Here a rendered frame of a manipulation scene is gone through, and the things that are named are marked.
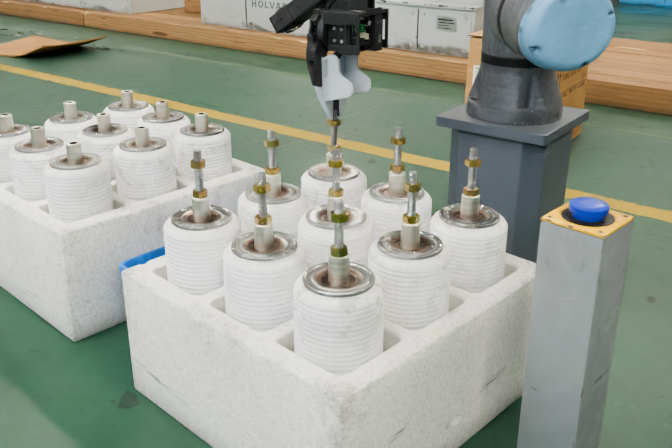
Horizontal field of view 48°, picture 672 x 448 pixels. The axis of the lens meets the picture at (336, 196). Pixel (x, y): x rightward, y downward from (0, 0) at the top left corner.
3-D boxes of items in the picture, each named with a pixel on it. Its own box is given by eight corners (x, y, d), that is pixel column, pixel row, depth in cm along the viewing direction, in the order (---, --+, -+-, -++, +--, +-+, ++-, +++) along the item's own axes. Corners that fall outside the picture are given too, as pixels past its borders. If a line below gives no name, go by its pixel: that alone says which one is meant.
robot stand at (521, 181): (476, 246, 145) (487, 93, 134) (569, 273, 135) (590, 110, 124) (426, 282, 131) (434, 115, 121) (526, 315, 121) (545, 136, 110)
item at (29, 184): (67, 231, 135) (53, 133, 128) (94, 247, 129) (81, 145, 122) (14, 247, 129) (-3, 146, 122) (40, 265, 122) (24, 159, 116)
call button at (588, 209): (578, 210, 81) (580, 192, 80) (614, 220, 78) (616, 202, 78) (560, 221, 78) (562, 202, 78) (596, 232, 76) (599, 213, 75)
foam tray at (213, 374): (333, 290, 129) (333, 191, 122) (536, 384, 104) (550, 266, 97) (133, 388, 103) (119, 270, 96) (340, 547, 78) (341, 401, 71)
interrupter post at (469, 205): (459, 222, 94) (461, 197, 92) (459, 214, 96) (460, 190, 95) (479, 223, 93) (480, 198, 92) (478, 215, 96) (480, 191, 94)
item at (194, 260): (191, 372, 94) (180, 241, 88) (163, 338, 102) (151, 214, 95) (259, 349, 99) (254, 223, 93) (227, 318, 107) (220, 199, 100)
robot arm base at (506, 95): (491, 97, 132) (496, 40, 129) (576, 110, 124) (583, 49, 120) (449, 115, 121) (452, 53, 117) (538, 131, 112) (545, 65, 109)
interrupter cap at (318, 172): (337, 163, 115) (337, 158, 115) (370, 176, 109) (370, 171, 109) (297, 173, 110) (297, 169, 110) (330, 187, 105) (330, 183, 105)
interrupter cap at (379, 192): (387, 209, 97) (387, 204, 97) (358, 191, 104) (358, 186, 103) (435, 199, 101) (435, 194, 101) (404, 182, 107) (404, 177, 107)
